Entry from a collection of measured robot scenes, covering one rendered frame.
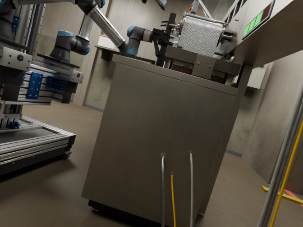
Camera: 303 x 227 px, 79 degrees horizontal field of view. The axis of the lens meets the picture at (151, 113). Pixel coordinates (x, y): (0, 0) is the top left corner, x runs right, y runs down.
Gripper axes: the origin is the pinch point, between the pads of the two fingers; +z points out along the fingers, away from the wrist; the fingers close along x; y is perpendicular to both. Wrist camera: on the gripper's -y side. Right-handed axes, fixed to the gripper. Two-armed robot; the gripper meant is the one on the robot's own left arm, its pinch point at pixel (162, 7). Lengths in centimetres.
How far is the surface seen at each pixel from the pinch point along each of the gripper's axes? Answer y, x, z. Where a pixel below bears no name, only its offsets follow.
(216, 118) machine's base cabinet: -16, -32, 75
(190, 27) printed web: 6.1, -6.0, 23.0
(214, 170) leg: -31, 7, 115
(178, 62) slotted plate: -15.4, -24.7, 39.8
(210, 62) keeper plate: -2, -28, 49
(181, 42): -3.9, -6.0, 27.5
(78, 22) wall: -112, 368, -263
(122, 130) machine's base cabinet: -60, -32, 53
